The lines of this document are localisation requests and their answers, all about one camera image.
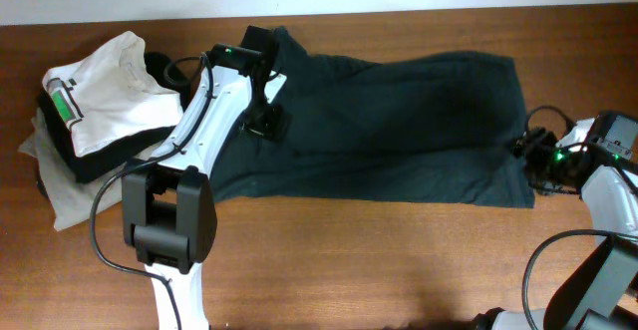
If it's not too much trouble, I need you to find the dark green t-shirt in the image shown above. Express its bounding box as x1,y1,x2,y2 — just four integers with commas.
211,27,534,208

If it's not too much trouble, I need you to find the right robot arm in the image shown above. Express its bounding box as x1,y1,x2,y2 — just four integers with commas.
470,112,637,329

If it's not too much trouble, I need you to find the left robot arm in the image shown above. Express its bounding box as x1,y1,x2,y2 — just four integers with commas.
122,43,286,329

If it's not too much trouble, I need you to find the white folded t-shirt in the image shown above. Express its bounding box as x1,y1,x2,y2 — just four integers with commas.
42,31,183,158

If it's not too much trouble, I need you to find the black folded garment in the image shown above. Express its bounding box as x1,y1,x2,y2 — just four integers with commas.
37,52,190,183

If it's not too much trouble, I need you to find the beige folded cloth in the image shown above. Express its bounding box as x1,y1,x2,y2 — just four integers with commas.
18,108,170,232

